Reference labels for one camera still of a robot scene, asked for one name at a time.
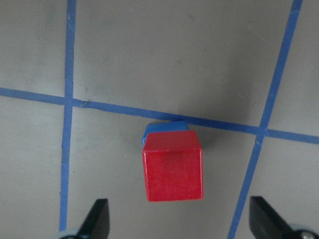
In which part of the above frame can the red wooden block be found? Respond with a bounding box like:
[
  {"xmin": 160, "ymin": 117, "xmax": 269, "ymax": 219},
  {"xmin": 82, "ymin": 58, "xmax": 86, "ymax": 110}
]
[{"xmin": 142, "ymin": 130, "xmax": 204, "ymax": 202}]

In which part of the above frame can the blue wooden block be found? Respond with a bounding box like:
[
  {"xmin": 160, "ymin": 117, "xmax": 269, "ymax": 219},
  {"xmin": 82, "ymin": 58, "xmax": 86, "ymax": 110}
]
[{"xmin": 142, "ymin": 120, "xmax": 189, "ymax": 145}]

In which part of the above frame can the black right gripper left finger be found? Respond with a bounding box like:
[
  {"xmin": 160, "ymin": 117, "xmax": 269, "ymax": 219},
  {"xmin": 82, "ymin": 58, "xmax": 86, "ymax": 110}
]
[{"xmin": 77, "ymin": 199, "xmax": 110, "ymax": 239}]

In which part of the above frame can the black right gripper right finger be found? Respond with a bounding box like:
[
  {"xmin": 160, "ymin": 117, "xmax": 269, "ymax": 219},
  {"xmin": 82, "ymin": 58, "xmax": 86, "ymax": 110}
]
[{"xmin": 249, "ymin": 196, "xmax": 294, "ymax": 239}]

